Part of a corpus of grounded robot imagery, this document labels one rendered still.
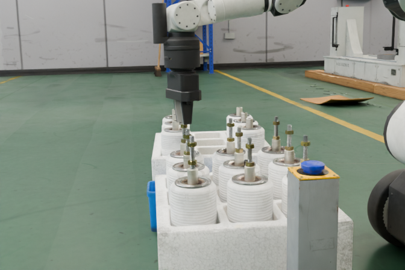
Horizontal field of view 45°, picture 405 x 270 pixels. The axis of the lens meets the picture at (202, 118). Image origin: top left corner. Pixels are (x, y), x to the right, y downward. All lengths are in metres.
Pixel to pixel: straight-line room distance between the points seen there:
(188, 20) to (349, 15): 4.54
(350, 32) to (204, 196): 4.68
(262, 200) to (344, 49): 4.66
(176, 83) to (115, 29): 6.11
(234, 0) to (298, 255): 0.62
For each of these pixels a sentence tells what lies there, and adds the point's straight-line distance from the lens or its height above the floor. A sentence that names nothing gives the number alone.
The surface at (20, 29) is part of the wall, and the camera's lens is 7.42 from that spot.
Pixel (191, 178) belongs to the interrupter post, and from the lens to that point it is 0.99.
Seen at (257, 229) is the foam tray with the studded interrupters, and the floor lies 0.17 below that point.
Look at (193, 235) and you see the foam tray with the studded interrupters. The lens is 0.96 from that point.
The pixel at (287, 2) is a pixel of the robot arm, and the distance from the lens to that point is 1.21.
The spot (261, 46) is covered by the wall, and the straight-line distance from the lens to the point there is 7.54.
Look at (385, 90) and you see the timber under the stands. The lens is 4.34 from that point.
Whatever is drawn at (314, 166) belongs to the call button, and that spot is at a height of 0.33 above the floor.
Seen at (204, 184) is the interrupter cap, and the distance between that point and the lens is 0.99.
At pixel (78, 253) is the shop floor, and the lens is 1.34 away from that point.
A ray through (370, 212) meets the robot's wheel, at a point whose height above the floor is 0.09.
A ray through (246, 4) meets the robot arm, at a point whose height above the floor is 0.62.
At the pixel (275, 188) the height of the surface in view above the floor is 0.20.
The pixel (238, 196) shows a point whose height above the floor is 0.23.
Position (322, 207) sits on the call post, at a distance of 0.85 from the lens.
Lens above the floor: 0.55
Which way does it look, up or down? 10 degrees down
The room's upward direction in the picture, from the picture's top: 1 degrees counter-clockwise
